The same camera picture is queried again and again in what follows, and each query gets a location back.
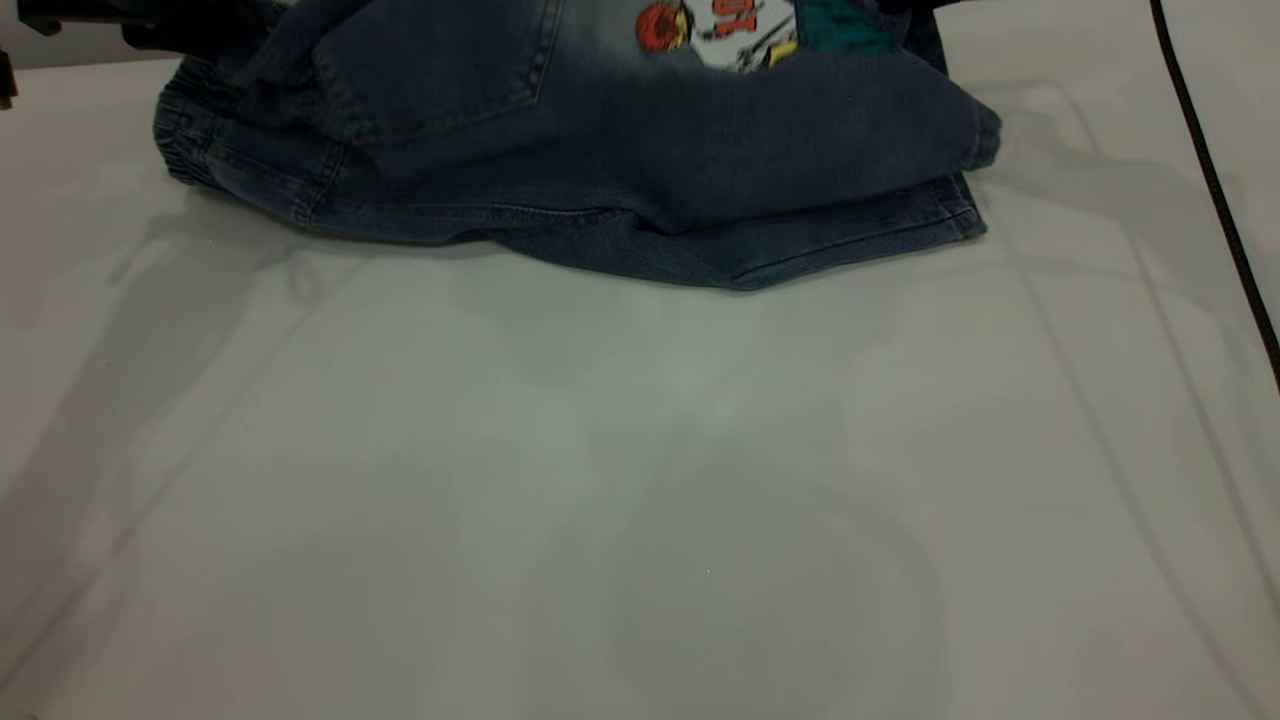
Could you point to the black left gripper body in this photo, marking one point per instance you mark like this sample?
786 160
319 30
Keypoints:
120 20

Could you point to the blue denim shorts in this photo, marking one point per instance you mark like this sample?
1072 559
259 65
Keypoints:
600 150

